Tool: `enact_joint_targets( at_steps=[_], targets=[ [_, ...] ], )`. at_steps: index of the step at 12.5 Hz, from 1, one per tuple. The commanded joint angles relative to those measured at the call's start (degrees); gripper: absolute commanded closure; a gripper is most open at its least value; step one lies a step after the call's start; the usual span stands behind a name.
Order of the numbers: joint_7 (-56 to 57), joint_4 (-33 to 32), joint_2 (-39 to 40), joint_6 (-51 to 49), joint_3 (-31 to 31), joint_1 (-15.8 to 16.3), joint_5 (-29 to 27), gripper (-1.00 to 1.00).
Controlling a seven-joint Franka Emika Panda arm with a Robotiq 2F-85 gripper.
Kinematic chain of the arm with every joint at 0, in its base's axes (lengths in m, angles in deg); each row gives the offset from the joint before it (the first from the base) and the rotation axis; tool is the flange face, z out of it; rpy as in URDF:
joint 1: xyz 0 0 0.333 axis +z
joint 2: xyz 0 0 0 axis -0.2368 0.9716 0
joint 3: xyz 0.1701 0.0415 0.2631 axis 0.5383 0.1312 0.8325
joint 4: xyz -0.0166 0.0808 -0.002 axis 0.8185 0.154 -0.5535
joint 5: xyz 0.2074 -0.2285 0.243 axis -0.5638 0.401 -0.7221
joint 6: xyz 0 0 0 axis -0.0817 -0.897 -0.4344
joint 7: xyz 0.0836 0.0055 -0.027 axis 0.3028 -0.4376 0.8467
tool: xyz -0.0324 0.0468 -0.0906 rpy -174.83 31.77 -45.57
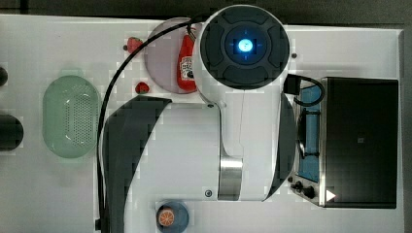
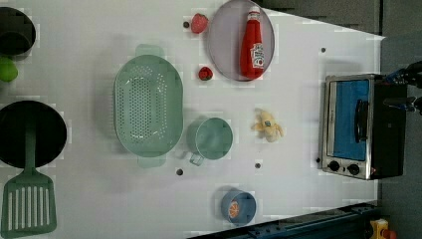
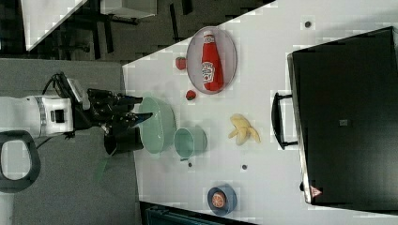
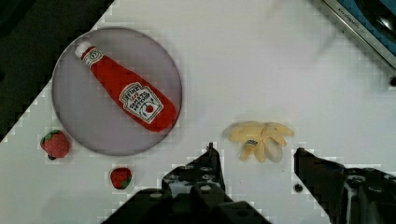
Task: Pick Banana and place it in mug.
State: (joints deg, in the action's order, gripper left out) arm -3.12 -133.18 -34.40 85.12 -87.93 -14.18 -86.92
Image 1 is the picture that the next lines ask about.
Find blue bowl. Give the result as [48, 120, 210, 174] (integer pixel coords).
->
[156, 202, 189, 233]

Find grey round plate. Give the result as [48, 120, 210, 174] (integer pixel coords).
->
[144, 27, 191, 94]

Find green perforated colander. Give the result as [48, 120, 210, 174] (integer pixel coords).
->
[43, 75, 100, 158]

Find black cable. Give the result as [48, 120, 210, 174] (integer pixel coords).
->
[94, 14, 208, 231]

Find small red strawberry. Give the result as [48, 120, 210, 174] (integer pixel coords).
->
[135, 82, 150, 94]

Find large red strawberry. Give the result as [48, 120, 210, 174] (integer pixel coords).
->
[126, 37, 143, 53]

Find black pot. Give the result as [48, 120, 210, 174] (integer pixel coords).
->
[0, 67, 8, 86]

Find orange slice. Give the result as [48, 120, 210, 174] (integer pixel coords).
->
[157, 209, 175, 227]

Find black toaster oven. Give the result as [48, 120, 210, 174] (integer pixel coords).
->
[288, 77, 398, 209]

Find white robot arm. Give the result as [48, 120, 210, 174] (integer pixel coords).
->
[101, 5, 291, 233]

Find red ketchup bottle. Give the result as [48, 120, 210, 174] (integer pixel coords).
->
[177, 32, 196, 92]

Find black frying pan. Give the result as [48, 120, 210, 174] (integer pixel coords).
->
[0, 115, 24, 151]

